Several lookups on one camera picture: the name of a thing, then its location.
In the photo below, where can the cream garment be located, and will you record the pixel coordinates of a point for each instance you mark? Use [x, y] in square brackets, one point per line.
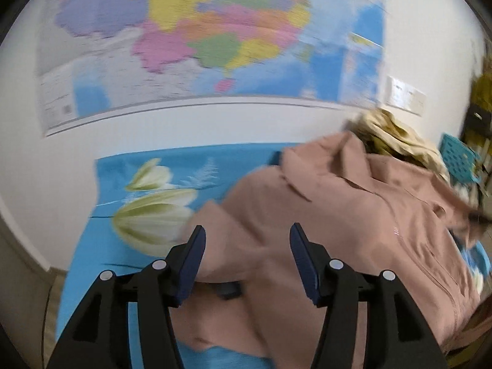
[392, 127]

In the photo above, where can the white wall switch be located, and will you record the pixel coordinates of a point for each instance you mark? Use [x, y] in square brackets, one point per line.
[419, 102]

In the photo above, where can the blue floral bed sheet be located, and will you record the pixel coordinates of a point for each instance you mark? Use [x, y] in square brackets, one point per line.
[109, 178]

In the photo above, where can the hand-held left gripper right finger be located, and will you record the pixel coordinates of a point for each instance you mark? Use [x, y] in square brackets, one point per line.
[304, 266]

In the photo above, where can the colourful wall map poster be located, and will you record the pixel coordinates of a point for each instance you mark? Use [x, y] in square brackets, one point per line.
[192, 27]

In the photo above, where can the pink jacket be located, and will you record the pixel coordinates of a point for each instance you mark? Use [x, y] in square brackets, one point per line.
[346, 219]

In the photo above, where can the yellow hanging garment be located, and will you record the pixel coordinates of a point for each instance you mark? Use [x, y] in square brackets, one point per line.
[482, 90]

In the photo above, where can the teal perforated plastic rack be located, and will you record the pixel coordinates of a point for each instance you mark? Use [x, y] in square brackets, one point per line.
[457, 157]

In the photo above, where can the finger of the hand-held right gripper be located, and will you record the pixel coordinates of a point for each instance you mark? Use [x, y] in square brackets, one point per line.
[480, 219]

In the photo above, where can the black handbag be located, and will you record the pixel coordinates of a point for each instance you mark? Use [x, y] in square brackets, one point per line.
[477, 123]

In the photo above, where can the white wall socket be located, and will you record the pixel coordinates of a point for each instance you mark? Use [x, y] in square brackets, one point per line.
[393, 90]
[406, 95]

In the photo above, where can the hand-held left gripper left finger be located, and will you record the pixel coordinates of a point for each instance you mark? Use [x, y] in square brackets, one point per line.
[190, 266]

